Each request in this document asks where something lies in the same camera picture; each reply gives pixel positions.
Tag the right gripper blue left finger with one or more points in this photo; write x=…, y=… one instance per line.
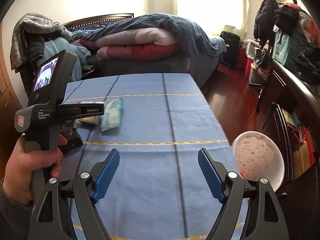
x=103, y=173

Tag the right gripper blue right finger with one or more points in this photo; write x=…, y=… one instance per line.
x=214, y=173

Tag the dark snack packet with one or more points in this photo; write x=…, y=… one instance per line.
x=74, y=140

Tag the white pink-capped tube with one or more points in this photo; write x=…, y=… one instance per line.
x=90, y=102

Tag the pink speckled trash bin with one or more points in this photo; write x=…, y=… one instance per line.
x=258, y=156

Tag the person's left hand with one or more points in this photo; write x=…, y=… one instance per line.
x=21, y=165

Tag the yellow snack packet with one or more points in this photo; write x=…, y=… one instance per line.
x=93, y=120

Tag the dark wooden dresser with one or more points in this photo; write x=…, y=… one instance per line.
x=288, y=113

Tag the wooden wardrobe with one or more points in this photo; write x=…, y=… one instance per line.
x=9, y=105

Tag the black suitcase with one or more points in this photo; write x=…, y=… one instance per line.
x=232, y=42

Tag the pink red folded quilt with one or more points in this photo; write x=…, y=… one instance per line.
x=143, y=44

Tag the light blue fleece blanket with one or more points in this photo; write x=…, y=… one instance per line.
x=62, y=49

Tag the blue duvet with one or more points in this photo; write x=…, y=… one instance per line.
x=191, y=37

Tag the bed with dark base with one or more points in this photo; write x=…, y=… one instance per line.
x=200, y=66

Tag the teal patterned bag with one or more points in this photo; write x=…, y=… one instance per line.
x=286, y=48

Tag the folded dark clothes stack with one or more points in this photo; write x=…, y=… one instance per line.
x=307, y=63

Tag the dark wooden headboard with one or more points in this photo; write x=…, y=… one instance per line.
x=97, y=20

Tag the dark jacket on rack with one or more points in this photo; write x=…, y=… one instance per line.
x=264, y=21

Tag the white window curtain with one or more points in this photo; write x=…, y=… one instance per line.
x=214, y=16

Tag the red clothes on rack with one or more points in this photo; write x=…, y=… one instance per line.
x=290, y=17

